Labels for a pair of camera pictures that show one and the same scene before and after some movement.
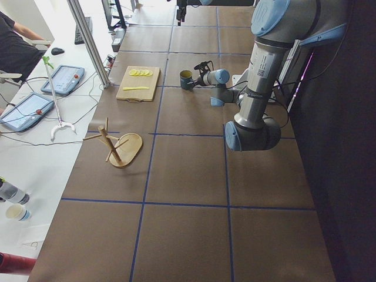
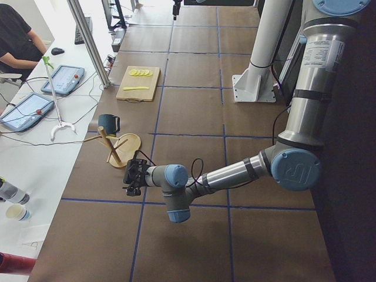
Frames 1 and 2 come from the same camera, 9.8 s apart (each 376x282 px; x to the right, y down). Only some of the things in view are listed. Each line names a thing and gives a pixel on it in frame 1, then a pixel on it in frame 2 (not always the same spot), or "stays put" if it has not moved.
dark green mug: [185, 76] -> [110, 123]
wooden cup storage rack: [122, 151] stays put
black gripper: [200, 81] -> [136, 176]
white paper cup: [17, 211] stays put
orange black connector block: [110, 61] stays put
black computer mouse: [56, 51] stays put
